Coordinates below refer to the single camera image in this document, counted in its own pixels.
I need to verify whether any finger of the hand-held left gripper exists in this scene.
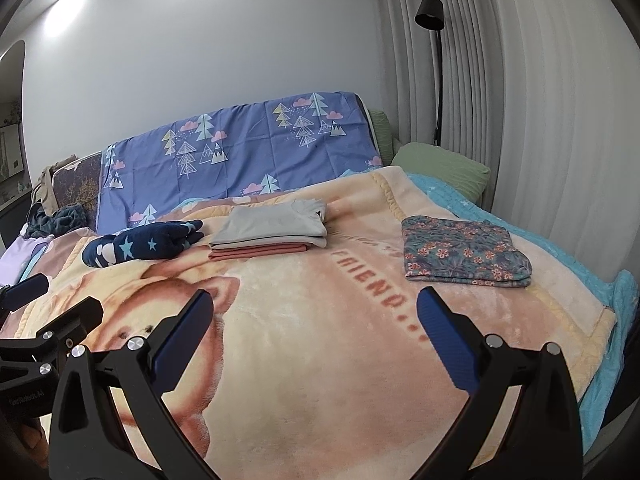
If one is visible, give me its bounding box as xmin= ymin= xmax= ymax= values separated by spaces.
xmin=0 ymin=274 xmax=52 ymax=312
xmin=0 ymin=296 xmax=104 ymax=367

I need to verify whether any peach bear printed blanket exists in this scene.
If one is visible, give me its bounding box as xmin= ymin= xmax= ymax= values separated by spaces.
xmin=0 ymin=166 xmax=617 ymax=480

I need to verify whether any salmon folded garment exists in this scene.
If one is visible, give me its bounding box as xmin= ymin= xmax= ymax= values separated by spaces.
xmin=208 ymin=242 xmax=312 ymax=262

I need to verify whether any floral folded garment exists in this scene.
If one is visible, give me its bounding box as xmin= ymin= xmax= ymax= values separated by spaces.
xmin=401 ymin=215 xmax=533 ymax=289

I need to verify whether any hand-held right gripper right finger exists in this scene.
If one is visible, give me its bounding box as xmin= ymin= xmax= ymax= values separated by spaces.
xmin=405 ymin=286 xmax=585 ymax=480

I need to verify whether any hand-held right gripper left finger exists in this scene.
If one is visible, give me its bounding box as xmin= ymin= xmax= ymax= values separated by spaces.
xmin=48 ymin=289 xmax=221 ymax=480

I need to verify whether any black floor lamp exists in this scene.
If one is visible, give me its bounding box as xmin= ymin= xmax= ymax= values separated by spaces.
xmin=414 ymin=0 xmax=446 ymax=148

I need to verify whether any beige cloth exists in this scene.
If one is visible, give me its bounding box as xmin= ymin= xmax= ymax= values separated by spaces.
xmin=32 ymin=160 xmax=77 ymax=214

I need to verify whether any green pillow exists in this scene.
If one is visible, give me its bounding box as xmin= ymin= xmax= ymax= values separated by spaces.
xmin=390 ymin=141 xmax=492 ymax=202
xmin=369 ymin=109 xmax=402 ymax=167

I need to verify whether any white pleated curtain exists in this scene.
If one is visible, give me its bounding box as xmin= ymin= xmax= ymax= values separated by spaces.
xmin=372 ymin=0 xmax=640 ymax=282

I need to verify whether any dark teal clothes pile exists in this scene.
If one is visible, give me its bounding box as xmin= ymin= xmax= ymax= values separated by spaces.
xmin=25 ymin=204 xmax=92 ymax=239

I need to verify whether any navy star plush pillow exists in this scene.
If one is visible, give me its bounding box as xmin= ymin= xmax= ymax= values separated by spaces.
xmin=81 ymin=219 xmax=205 ymax=269

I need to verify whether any lilac cloth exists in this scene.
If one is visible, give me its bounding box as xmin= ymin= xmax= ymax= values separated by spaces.
xmin=0 ymin=235 xmax=54 ymax=286

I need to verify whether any grey garment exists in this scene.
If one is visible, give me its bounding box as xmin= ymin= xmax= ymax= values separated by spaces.
xmin=207 ymin=199 xmax=329 ymax=251

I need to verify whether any blue tree print sheet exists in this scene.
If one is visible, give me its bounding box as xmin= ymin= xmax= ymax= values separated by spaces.
xmin=95 ymin=91 xmax=385 ymax=234

